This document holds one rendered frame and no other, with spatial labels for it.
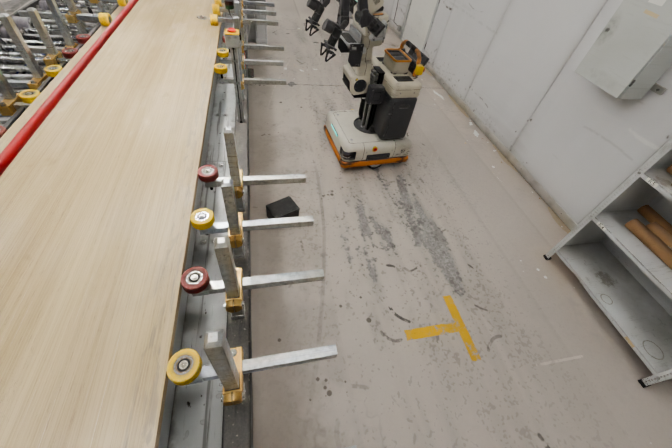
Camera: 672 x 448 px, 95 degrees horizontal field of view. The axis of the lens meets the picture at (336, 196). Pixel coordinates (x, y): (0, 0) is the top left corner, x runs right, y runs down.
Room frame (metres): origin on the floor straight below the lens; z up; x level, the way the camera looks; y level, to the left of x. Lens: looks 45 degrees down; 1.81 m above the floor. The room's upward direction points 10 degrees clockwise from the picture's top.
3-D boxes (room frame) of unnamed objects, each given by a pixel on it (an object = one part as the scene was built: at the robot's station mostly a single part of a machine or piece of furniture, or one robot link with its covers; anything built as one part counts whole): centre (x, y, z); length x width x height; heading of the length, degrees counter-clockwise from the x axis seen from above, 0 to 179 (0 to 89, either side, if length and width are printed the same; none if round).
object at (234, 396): (0.22, 0.20, 0.80); 0.14 x 0.06 x 0.05; 19
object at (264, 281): (0.51, 0.20, 0.83); 0.43 x 0.03 x 0.04; 109
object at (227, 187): (0.68, 0.35, 0.87); 0.04 x 0.04 x 0.48; 19
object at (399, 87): (2.55, -0.27, 0.59); 0.55 x 0.34 x 0.83; 24
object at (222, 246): (0.44, 0.27, 0.90); 0.04 x 0.04 x 0.48; 19
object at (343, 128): (2.51, -0.18, 0.16); 0.67 x 0.64 x 0.25; 114
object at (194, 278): (0.44, 0.39, 0.85); 0.08 x 0.08 x 0.11
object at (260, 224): (0.74, 0.28, 0.83); 0.43 x 0.03 x 0.04; 109
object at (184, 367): (0.21, 0.31, 0.85); 0.08 x 0.08 x 0.11
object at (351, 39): (2.39, 0.08, 0.99); 0.28 x 0.16 x 0.22; 24
